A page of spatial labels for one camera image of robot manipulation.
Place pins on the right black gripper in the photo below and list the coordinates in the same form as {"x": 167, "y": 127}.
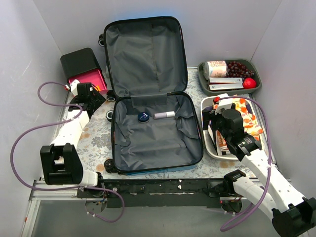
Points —
{"x": 207, "y": 119}

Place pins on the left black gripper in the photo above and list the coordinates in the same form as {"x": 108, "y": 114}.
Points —
{"x": 98, "y": 96}

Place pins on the black white striped garment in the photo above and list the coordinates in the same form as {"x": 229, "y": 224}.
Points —
{"x": 213, "y": 137}

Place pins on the black pink mini drawer chest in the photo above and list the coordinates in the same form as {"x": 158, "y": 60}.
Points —
{"x": 83, "y": 66}

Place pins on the orange bunny towel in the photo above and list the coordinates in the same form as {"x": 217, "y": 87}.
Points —
{"x": 222, "y": 148}

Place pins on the white floral cloth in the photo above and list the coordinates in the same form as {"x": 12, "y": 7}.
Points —
{"x": 250, "y": 123}

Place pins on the grey cosmetic tube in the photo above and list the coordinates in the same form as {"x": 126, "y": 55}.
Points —
{"x": 164, "y": 115}

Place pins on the blue fish-print kids suitcase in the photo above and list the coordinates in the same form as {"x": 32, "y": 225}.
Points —
{"x": 148, "y": 73}

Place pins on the navy round cosmetic jar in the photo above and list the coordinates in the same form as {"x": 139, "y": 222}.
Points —
{"x": 143, "y": 117}

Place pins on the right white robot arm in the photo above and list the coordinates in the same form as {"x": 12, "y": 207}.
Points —
{"x": 290, "y": 212}

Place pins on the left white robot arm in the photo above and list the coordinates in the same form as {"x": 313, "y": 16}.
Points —
{"x": 60, "y": 161}

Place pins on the white plastic basin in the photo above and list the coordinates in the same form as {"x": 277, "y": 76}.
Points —
{"x": 208, "y": 139}

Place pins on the lower white toothpaste box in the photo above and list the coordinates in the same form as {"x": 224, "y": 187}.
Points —
{"x": 225, "y": 86}

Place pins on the white toothpaste box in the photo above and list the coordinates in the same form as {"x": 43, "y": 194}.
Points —
{"x": 225, "y": 86}
{"x": 212, "y": 80}

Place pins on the upper white toothpaste box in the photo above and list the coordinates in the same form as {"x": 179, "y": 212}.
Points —
{"x": 212, "y": 80}

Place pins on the white pink tissue roll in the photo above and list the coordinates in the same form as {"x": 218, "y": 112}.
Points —
{"x": 215, "y": 69}

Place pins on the red apple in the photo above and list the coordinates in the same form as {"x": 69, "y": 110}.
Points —
{"x": 249, "y": 83}

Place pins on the floral patterned table mat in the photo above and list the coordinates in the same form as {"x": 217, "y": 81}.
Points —
{"x": 94, "y": 148}

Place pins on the dark red grape bunch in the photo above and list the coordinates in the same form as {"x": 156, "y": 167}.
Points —
{"x": 238, "y": 70}

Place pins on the dark green plastic tray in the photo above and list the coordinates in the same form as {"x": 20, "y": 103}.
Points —
{"x": 204, "y": 84}

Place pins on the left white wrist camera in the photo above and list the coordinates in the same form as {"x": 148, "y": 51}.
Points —
{"x": 72, "y": 87}

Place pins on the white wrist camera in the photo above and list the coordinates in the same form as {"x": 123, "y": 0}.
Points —
{"x": 72, "y": 87}
{"x": 222, "y": 102}

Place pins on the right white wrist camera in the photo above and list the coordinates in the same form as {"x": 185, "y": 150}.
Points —
{"x": 222, "y": 102}

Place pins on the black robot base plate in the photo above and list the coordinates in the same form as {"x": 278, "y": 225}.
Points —
{"x": 209, "y": 193}

